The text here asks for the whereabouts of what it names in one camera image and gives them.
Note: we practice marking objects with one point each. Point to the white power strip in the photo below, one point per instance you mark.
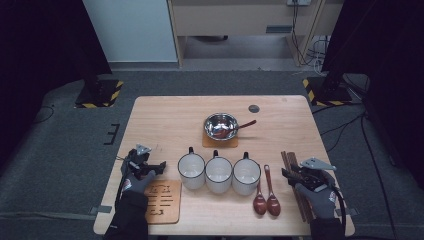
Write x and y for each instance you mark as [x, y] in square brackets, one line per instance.
[298, 2]

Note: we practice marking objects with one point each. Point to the white panel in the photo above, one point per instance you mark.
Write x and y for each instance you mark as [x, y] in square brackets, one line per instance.
[133, 30]

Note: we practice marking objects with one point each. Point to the person's left hand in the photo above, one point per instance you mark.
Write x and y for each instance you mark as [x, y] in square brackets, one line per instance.
[135, 186]

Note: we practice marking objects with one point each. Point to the reddish brown wooden spoon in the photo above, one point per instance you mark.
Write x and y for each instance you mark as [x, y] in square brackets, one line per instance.
[259, 204]
[272, 205]
[246, 125]

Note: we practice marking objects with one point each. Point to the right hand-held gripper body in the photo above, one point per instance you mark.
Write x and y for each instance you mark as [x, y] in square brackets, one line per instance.
[315, 175]

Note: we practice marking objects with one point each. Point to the black curtain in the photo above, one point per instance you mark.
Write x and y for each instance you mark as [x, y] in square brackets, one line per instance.
[40, 40]
[383, 40]

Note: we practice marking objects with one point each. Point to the carved wooden trivet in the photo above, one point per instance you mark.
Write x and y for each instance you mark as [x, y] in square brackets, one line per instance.
[220, 144]
[166, 203]

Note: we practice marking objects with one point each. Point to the white mug with black rim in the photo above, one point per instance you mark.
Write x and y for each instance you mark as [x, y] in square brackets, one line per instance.
[246, 175]
[218, 173]
[191, 170]

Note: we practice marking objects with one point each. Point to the grey round table grommet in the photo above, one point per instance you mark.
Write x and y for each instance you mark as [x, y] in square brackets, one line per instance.
[254, 108]

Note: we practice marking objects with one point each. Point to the stainless steel bowl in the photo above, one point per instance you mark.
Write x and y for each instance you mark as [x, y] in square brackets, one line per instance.
[216, 121]

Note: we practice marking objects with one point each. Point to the row of wooden chopsticks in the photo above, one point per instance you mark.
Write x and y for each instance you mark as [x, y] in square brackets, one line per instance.
[290, 158]

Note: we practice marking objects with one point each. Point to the grey tape piece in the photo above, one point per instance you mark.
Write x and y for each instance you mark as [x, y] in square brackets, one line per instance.
[101, 209]
[352, 211]

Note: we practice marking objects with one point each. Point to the light wooden desk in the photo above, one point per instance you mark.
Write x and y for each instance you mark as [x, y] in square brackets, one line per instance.
[233, 20]

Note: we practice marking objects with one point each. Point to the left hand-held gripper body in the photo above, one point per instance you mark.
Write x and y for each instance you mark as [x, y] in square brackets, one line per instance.
[138, 163]

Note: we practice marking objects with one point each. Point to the black striped stand base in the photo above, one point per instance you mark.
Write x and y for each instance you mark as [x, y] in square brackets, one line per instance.
[328, 96]
[100, 96]

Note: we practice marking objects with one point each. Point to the person's right hand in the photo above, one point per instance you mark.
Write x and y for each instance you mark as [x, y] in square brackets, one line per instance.
[321, 203]

